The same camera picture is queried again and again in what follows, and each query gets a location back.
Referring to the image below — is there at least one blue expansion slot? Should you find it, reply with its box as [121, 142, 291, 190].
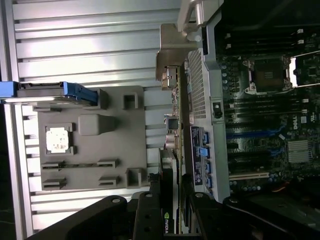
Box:
[226, 123, 287, 138]

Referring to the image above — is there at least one hard disk with blue bracket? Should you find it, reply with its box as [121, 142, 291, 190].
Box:
[0, 81, 98, 105]

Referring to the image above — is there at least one white expansion slot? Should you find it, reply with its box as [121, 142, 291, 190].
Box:
[229, 171, 270, 181]

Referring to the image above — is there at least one silver CPU chip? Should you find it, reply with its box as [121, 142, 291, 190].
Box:
[45, 126, 70, 153]

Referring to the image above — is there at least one metal socket cover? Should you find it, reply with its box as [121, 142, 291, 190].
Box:
[289, 51, 320, 88]

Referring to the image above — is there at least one silver chipset heatsink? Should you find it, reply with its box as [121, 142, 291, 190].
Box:
[287, 139, 313, 163]

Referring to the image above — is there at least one green bare RAM stick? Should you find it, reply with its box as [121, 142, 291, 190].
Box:
[58, 162, 100, 169]

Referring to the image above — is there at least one grey parts rack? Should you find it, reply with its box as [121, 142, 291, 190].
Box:
[32, 85, 147, 192]

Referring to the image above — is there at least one CPU socket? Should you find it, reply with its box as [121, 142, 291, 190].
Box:
[243, 56, 293, 95]

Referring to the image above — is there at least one green motherboard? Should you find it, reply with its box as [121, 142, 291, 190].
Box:
[217, 24, 320, 193]

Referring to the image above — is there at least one open PC case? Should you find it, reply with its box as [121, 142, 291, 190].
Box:
[177, 0, 320, 240]

